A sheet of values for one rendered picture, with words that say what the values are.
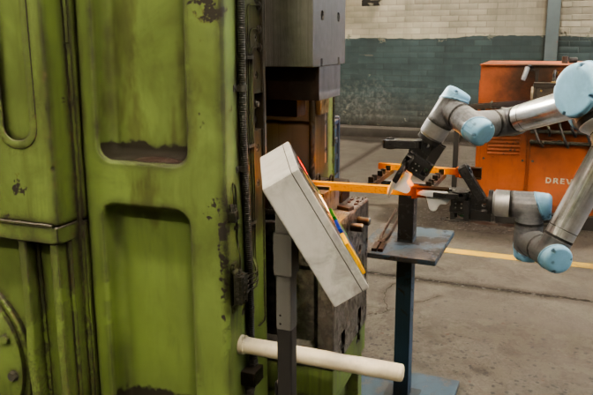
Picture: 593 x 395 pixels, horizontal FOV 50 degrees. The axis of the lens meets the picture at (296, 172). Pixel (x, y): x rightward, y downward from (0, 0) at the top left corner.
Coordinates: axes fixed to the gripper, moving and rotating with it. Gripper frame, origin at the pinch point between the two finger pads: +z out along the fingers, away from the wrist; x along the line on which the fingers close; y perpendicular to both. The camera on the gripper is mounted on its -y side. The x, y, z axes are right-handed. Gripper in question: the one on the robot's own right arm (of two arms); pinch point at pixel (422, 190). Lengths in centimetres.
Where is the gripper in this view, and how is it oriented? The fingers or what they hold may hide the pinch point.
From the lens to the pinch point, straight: 191.1
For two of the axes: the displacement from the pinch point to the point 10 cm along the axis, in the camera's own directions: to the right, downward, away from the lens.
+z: -9.3, -0.6, 3.5
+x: 3.6, -1.9, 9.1
